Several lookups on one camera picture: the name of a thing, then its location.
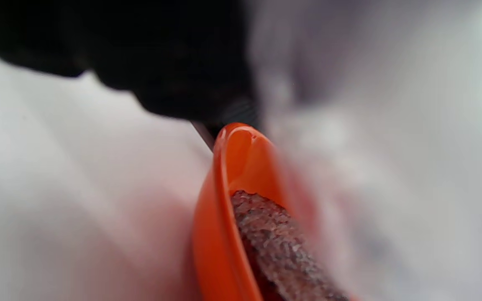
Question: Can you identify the person's left hand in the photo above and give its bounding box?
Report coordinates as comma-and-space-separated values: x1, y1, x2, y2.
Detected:
0, 0, 262, 130

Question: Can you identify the orange bowl holding brown meat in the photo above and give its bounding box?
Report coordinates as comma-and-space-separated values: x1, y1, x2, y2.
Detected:
193, 122, 350, 301

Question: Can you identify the orange bowl of brown meat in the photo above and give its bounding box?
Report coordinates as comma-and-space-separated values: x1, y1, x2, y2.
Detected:
245, 0, 482, 301

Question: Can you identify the brown meat slab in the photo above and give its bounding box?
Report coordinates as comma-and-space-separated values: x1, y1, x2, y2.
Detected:
231, 190, 350, 301

